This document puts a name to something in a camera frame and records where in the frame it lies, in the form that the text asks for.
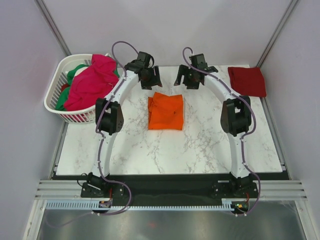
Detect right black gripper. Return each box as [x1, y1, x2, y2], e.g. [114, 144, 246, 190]
[174, 64, 201, 90]

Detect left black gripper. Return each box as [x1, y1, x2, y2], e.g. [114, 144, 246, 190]
[140, 66, 162, 91]

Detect orange t-shirt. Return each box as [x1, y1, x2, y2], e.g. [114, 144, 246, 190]
[148, 92, 184, 131]

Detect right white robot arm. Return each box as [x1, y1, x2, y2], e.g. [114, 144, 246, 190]
[174, 53, 252, 179]

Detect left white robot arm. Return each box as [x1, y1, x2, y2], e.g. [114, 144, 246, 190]
[91, 51, 163, 177]

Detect folded dark red t-shirt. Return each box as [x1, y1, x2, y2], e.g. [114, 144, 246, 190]
[228, 67, 267, 98]

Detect magenta t-shirt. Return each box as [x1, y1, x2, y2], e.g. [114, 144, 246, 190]
[63, 53, 120, 111]

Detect red garment in basket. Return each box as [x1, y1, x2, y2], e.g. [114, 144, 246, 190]
[61, 83, 71, 93]

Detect white plastic laundry basket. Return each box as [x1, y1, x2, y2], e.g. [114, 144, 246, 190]
[43, 52, 118, 124]

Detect green t-shirt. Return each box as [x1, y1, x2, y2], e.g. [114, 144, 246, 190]
[54, 58, 121, 111]

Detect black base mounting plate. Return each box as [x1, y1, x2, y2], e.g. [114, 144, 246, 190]
[80, 173, 259, 206]

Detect white slotted cable duct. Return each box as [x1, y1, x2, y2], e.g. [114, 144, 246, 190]
[45, 199, 234, 211]

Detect aluminium frame rail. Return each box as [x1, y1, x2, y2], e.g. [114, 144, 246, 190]
[34, 178, 86, 200]

